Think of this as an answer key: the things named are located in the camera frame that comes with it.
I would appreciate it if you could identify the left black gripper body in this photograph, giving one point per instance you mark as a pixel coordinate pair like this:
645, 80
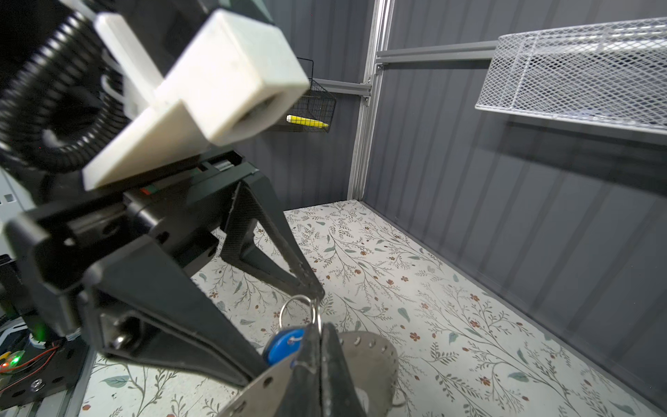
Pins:
182, 207

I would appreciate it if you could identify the yellow marker pen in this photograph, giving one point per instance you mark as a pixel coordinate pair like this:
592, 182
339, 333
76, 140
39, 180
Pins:
306, 122

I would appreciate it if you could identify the black wire basket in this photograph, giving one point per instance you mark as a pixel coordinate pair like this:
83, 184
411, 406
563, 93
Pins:
316, 103

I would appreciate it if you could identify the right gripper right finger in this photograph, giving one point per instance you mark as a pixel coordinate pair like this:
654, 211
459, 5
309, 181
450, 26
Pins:
338, 395

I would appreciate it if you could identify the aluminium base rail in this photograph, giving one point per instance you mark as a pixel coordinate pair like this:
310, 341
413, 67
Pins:
65, 403

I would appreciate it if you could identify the blue key tag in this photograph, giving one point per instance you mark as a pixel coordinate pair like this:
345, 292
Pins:
284, 343

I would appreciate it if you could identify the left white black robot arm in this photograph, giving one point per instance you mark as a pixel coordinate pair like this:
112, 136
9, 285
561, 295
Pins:
70, 98

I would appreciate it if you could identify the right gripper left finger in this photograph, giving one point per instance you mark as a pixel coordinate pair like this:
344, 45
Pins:
303, 394

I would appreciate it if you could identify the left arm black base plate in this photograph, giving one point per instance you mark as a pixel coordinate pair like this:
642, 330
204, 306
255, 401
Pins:
42, 374

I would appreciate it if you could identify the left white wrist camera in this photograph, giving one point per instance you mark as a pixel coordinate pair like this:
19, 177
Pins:
235, 79

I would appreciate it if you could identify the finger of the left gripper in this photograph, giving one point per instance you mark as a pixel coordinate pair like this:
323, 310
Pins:
260, 242
138, 306

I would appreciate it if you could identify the white wire mesh basket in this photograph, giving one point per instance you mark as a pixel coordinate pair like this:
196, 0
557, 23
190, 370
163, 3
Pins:
610, 75

